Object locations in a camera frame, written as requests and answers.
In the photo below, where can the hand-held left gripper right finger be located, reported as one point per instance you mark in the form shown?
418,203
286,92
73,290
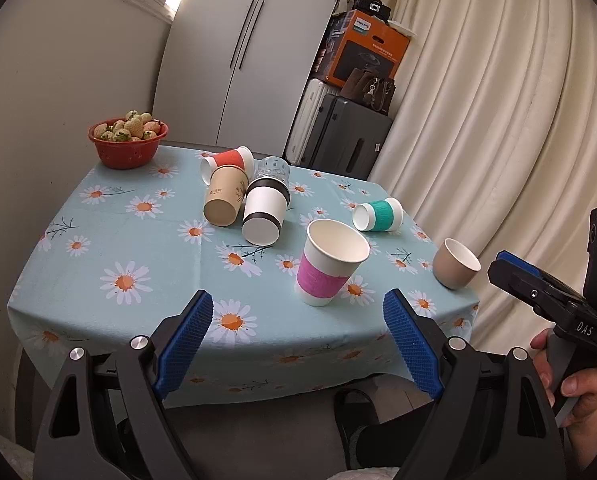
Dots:
411,347

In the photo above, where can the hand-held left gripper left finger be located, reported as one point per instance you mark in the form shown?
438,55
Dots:
186,347

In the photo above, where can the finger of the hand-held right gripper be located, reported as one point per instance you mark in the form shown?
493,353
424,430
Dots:
523,262
521,287

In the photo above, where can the person's right forearm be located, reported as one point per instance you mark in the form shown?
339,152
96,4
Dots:
596,457

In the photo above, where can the small beige cup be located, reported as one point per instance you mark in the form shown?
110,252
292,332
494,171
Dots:
448,270

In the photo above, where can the pink sleeve paper cup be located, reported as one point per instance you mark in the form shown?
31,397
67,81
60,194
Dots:
323,280

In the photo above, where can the teal sleeve paper cup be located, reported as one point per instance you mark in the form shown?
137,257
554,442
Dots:
384,214

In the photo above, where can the brown kraft paper cup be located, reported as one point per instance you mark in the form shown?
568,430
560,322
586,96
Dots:
223,195

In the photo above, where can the white cup with black bands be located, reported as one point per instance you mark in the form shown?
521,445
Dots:
263,205

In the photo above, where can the red sleeve paper cup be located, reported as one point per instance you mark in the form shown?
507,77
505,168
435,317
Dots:
229,159

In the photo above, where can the clear glass cup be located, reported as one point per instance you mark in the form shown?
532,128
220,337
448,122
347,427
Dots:
272,167

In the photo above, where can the person's right hand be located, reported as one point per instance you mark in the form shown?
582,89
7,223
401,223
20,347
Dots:
591,395

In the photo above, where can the black slipper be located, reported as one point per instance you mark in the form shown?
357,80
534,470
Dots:
351,410

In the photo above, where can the person's black-socked foot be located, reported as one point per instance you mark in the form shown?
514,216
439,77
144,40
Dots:
383,435

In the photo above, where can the blue daisy tablecloth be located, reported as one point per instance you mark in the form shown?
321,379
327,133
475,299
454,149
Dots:
128,240

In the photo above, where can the cream curtain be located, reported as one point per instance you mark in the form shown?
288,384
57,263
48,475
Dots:
488,110

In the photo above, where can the red colander bowl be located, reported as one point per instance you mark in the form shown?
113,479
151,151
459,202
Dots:
123,156

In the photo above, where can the dark grey suitcase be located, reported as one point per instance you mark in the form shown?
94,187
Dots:
348,140

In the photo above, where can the brown handbag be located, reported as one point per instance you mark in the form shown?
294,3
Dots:
371,92

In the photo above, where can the pile of pale strawberries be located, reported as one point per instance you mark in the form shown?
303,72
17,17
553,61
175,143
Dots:
133,125

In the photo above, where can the white suitcase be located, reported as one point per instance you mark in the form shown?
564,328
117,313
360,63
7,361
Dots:
306,120

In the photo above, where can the orange cardboard box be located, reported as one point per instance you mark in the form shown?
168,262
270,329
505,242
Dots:
363,55

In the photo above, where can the white wardrobe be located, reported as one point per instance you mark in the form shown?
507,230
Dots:
213,60

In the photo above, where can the black camera bag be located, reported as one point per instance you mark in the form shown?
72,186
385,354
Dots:
371,7

